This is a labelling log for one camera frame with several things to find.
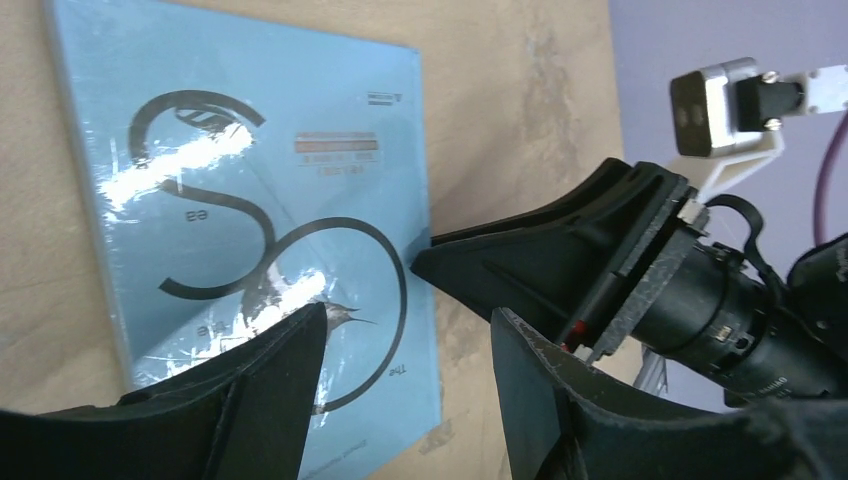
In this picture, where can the aluminium frame rail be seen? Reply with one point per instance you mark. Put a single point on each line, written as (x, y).
(652, 376)

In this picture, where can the light blue notebook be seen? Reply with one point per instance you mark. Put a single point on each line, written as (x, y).
(237, 169)

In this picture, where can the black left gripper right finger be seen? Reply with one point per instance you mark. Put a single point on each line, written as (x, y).
(564, 419)

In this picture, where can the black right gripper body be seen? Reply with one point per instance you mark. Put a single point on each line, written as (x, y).
(720, 311)

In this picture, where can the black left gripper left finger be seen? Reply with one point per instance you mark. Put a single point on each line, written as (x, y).
(243, 414)

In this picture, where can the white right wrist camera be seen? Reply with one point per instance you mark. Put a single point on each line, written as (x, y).
(728, 118)

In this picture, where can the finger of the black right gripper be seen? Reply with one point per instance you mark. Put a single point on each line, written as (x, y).
(565, 268)

